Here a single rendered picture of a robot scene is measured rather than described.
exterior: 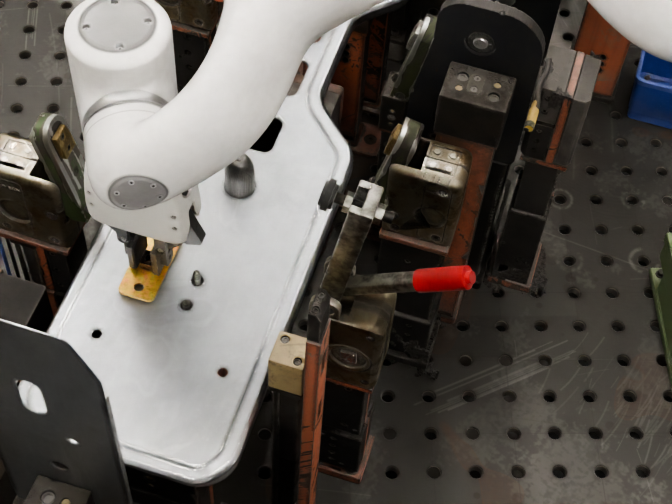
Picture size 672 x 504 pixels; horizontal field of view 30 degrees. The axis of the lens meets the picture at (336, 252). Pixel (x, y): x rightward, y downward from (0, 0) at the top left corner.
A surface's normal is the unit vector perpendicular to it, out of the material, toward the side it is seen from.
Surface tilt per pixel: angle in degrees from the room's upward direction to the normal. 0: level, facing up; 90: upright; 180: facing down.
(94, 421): 90
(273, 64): 66
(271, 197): 0
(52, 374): 90
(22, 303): 0
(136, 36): 5
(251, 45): 49
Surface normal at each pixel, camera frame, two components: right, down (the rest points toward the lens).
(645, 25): -0.50, 0.58
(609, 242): 0.04, -0.55
